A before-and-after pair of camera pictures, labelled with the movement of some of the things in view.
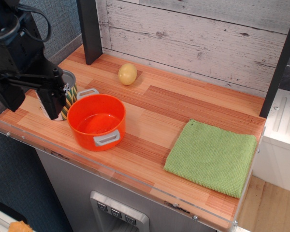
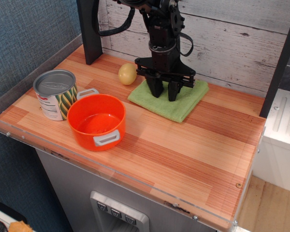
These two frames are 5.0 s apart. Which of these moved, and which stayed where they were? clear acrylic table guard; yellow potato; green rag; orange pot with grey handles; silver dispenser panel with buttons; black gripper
Moved: green rag; black gripper
Stayed: orange pot with grey handles; silver dispenser panel with buttons; yellow potato; clear acrylic table guard
